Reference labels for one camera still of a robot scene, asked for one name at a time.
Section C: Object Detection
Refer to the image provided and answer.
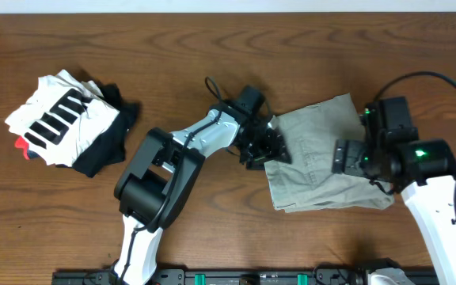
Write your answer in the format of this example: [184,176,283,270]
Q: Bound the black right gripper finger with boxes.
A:
[350,142,369,177]
[332,139,357,174]

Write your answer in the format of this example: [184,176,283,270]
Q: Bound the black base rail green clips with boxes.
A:
[51,258,440,285]

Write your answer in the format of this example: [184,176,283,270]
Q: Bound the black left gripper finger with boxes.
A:
[245,148,272,170]
[266,128,292,164]

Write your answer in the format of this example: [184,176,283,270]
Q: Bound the black garment under shirt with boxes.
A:
[72,83,140,178]

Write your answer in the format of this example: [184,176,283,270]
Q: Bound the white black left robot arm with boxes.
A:
[110,85,291,284]

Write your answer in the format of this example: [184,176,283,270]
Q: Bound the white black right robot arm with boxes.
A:
[332,97,456,284]

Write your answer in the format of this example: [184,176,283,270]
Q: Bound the khaki green shorts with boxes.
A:
[264,93,394,213]

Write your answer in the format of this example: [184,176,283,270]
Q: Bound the white shirt with black stripes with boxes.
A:
[5,70,120,167]

